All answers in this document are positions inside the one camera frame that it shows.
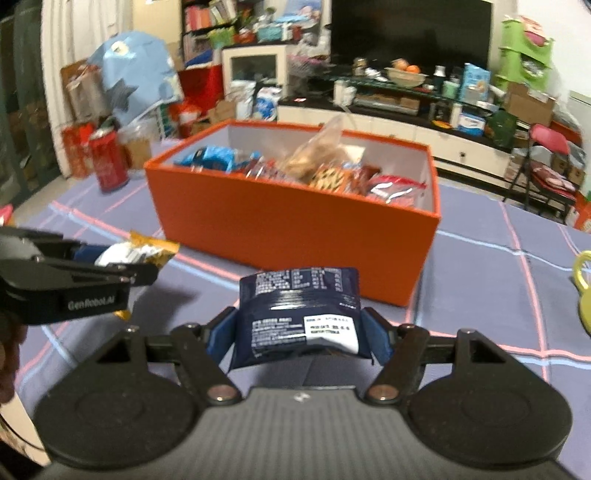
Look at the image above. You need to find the brown checked snack packet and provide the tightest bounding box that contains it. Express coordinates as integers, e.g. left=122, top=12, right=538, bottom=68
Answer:
left=308, top=164, right=358, bottom=191

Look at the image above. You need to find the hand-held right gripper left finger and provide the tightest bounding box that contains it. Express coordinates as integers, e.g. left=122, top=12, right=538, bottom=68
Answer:
left=95, top=307, right=241, bottom=407

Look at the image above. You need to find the pink plastic bag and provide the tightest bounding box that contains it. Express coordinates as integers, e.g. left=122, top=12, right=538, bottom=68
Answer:
left=287, top=44, right=331, bottom=77

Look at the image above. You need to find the brown cardboard box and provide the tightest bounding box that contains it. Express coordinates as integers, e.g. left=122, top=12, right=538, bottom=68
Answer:
left=60, top=59, right=112, bottom=123

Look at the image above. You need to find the red bag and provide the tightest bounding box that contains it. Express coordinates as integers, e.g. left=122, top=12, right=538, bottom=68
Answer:
left=178, top=65, right=225, bottom=125

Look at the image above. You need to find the black television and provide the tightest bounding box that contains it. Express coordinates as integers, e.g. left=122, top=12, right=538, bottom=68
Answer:
left=331, top=0, right=494, bottom=70

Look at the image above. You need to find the orange box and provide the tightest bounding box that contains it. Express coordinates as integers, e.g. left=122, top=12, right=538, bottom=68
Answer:
left=144, top=119, right=441, bottom=308

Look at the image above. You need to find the green mug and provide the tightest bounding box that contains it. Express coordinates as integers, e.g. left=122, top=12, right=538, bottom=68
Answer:
left=573, top=250, right=591, bottom=337

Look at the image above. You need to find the blue snack packet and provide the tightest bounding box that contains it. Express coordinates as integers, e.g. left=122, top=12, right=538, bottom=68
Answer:
left=174, top=145, right=241, bottom=172

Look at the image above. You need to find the fruit bowl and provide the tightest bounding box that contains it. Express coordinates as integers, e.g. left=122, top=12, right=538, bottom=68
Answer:
left=384, top=59, right=428, bottom=88

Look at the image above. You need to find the person's left hand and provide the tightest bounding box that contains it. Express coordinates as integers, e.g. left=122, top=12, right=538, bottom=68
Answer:
left=0, top=323, right=26, bottom=404

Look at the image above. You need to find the dark bookshelf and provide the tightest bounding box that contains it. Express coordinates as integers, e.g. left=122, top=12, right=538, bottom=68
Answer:
left=181, top=0, right=259, bottom=61

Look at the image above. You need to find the navy snack packet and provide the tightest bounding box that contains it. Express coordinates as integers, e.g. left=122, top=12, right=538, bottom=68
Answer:
left=229, top=267, right=374, bottom=370

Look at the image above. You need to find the white glass door cabinet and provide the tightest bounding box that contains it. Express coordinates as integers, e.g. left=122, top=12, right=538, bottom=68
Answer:
left=222, top=44, right=289, bottom=100

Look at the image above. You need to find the clear brown pastry packet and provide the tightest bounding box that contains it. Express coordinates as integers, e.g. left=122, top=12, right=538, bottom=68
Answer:
left=281, top=115, right=365, bottom=183

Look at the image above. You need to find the blue white bag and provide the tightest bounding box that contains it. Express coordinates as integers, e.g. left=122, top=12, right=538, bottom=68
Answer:
left=254, top=85, right=281, bottom=121

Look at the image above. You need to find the green storage rack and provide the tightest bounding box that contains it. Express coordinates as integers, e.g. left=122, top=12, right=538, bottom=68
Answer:
left=492, top=16, right=555, bottom=93

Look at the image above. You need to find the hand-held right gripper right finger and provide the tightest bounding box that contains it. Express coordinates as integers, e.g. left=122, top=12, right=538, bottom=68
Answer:
left=362, top=308, right=511, bottom=407

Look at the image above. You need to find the open cardboard box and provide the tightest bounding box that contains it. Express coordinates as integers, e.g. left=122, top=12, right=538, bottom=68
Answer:
left=503, top=82, right=557, bottom=126

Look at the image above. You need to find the blue plaid tablecloth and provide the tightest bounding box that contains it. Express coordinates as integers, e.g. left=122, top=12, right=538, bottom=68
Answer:
left=14, top=138, right=591, bottom=462

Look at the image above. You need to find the white fridge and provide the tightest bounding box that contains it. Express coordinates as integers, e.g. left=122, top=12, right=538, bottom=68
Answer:
left=563, top=90, right=591, bottom=195

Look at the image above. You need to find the red white carton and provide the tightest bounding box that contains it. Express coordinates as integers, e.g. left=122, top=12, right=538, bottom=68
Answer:
left=62, top=122, right=100, bottom=178

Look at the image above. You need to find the gold white snack packet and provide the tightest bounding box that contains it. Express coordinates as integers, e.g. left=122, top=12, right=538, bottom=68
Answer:
left=95, top=231, right=181, bottom=319

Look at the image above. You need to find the white television stand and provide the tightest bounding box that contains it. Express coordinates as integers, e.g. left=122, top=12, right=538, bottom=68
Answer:
left=277, top=74, right=518, bottom=176

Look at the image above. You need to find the red soda can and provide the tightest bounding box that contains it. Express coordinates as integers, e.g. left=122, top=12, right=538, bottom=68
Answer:
left=88, top=129, right=130, bottom=192

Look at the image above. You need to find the glass jar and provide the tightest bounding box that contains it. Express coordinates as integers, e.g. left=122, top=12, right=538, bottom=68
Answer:
left=119, top=122, right=153, bottom=171

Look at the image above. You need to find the light blue pack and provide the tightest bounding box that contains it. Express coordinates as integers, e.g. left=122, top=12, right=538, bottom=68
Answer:
left=459, top=64, right=491, bottom=104

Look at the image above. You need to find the white curtain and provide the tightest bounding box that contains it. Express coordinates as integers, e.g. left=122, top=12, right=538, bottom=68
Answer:
left=41, top=0, right=134, bottom=176

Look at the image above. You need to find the blue tissue pack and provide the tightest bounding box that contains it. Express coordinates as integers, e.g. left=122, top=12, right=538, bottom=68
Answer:
left=459, top=113, right=488, bottom=136

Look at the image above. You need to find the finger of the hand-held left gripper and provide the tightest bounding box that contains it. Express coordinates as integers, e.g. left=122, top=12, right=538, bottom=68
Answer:
left=34, top=257, right=158, bottom=288
left=28, top=232, right=109, bottom=266

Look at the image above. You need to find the red folding chair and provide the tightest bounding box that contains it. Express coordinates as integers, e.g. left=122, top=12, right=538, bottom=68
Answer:
left=503, top=124, right=583, bottom=224

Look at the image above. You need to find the blue star cloth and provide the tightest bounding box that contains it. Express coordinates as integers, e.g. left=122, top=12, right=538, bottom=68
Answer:
left=88, top=31, right=185, bottom=127

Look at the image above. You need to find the standing air conditioner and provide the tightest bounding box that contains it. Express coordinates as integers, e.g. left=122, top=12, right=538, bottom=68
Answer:
left=131, top=0, right=183, bottom=44

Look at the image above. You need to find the dark green bag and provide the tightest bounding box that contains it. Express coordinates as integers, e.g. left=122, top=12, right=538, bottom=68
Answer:
left=485, top=110, right=519, bottom=148

